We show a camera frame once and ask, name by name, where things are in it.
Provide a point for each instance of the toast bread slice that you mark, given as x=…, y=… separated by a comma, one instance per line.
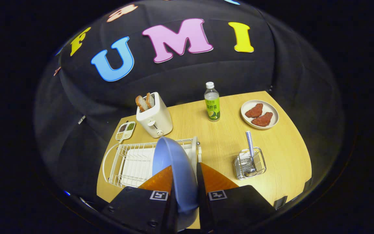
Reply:
x=150, y=100
x=141, y=104

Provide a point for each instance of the small divided condiment tray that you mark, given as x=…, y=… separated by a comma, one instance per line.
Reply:
x=125, y=131

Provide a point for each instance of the red meat slice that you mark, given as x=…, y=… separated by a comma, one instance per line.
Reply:
x=262, y=119
x=254, y=110

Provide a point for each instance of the green label drink bottle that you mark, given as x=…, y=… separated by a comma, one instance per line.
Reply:
x=212, y=104

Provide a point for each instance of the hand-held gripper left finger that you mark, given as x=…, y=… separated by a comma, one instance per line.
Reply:
x=141, y=208

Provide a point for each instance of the white toaster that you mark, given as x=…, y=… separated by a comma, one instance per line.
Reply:
x=156, y=120

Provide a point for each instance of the white backdrop clip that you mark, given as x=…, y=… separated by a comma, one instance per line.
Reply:
x=81, y=120

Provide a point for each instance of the blue plate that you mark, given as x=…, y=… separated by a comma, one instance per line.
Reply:
x=177, y=162

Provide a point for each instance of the white plate with meat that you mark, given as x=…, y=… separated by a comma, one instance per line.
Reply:
x=271, y=109

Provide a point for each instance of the black backdrop cloth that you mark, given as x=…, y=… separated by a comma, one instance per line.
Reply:
x=174, y=74

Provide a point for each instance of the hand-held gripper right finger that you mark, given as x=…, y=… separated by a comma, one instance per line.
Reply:
x=201, y=201

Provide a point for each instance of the red backdrop clip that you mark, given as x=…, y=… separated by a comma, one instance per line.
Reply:
x=57, y=71

